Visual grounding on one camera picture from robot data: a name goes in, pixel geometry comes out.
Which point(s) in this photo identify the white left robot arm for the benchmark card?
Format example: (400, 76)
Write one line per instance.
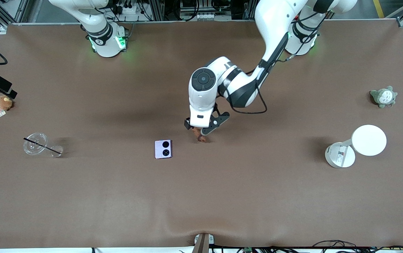
(275, 21)

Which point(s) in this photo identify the brown plush toy with tag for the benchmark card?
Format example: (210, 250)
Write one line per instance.
(4, 102)

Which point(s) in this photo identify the white round desk lamp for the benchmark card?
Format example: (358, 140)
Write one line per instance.
(369, 140)

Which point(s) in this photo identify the clear plastic cup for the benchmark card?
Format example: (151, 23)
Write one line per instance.
(32, 149)

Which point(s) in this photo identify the grey totoro plush toy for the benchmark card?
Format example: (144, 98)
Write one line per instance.
(383, 97)

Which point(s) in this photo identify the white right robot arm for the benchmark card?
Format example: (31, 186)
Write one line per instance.
(104, 38)

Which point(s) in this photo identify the white terminal block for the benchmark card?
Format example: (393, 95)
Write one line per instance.
(205, 16)

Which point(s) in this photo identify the white power strip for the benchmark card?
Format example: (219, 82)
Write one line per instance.
(129, 10)

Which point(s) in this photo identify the black drinking straw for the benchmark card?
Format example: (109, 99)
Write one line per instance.
(41, 146)

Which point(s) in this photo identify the brown lion statue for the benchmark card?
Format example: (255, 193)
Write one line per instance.
(201, 138)

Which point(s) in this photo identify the lilac flip phone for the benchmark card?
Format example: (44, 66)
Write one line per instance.
(159, 153)

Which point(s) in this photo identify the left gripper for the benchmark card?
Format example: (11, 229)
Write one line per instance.
(187, 123)

